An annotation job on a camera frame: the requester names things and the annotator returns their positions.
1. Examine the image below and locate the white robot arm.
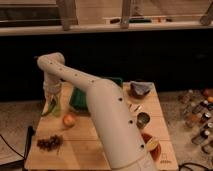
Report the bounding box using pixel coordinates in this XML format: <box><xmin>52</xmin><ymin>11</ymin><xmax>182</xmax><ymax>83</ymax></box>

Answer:
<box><xmin>37</xmin><ymin>53</ymin><xmax>158</xmax><ymax>171</ymax></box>

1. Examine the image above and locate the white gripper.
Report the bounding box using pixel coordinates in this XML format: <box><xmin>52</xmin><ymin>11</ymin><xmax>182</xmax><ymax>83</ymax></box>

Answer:
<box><xmin>43</xmin><ymin>82</ymin><xmax>62</xmax><ymax>115</ymax></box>

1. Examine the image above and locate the bunch of dark grapes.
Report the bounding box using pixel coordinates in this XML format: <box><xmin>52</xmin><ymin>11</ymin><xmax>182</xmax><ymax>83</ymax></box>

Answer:
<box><xmin>37</xmin><ymin>135</ymin><xmax>63</xmax><ymax>151</ymax></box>

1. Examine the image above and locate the green pepper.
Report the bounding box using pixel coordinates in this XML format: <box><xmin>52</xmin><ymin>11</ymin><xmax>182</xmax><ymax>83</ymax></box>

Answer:
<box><xmin>42</xmin><ymin>99</ymin><xmax>56</xmax><ymax>116</ymax></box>

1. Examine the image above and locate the black cable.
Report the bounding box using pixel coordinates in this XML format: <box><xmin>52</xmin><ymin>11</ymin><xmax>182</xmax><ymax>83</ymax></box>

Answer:
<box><xmin>0</xmin><ymin>125</ymin><xmax>36</xmax><ymax>171</ymax></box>

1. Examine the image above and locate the yellow food piece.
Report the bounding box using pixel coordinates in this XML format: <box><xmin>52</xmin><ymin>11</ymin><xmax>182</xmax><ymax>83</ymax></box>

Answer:
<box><xmin>146</xmin><ymin>138</ymin><xmax>159</xmax><ymax>151</ymax></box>

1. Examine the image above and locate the wooden shelf rail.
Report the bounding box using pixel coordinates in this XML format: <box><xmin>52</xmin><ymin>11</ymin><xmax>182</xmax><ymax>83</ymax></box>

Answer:
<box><xmin>0</xmin><ymin>21</ymin><xmax>213</xmax><ymax>36</ymax></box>

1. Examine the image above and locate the wooden board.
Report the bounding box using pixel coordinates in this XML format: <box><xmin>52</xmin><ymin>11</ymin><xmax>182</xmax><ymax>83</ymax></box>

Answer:
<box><xmin>25</xmin><ymin>82</ymin><xmax>178</xmax><ymax>171</ymax></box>

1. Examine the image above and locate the orange fruit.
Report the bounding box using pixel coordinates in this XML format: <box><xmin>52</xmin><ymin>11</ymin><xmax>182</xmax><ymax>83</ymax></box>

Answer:
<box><xmin>63</xmin><ymin>114</ymin><xmax>75</xmax><ymax>127</ymax></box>

